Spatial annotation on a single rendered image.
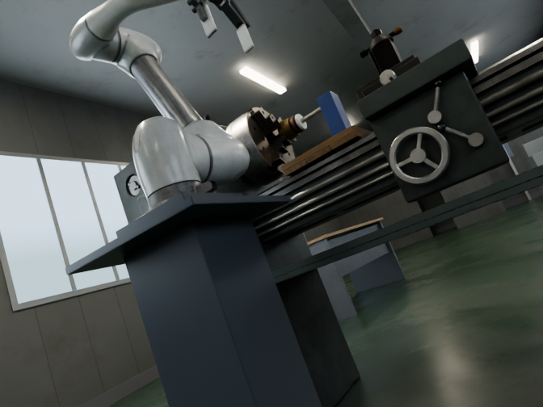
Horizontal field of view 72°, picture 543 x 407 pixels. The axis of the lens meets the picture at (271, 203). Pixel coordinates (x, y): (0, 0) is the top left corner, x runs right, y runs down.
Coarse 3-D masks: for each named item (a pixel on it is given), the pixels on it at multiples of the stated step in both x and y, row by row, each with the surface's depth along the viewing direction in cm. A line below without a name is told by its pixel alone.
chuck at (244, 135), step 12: (252, 108) 157; (240, 120) 153; (252, 120) 153; (240, 132) 150; (252, 132) 149; (264, 132) 157; (276, 132) 166; (252, 144) 147; (264, 144) 153; (252, 156) 149; (264, 156) 149; (288, 156) 166; (252, 168) 152; (264, 168) 151; (264, 180) 158
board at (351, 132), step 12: (348, 132) 123; (360, 132) 125; (324, 144) 127; (336, 144) 125; (348, 144) 127; (300, 156) 133; (312, 156) 130; (324, 156) 130; (288, 168) 136; (300, 168) 134
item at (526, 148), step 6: (540, 138) 611; (528, 144) 618; (534, 144) 615; (540, 144) 611; (522, 150) 644; (528, 150) 618; (534, 150) 615; (540, 150) 611; (528, 156) 619; (534, 156) 584; (540, 156) 581; (528, 162) 636; (534, 162) 590; (540, 162) 581; (540, 186) 640
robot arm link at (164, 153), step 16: (144, 128) 100; (160, 128) 100; (176, 128) 103; (144, 144) 98; (160, 144) 98; (176, 144) 100; (192, 144) 104; (144, 160) 98; (160, 160) 97; (176, 160) 98; (192, 160) 102; (208, 160) 108; (144, 176) 98; (160, 176) 96; (176, 176) 97; (192, 176) 100
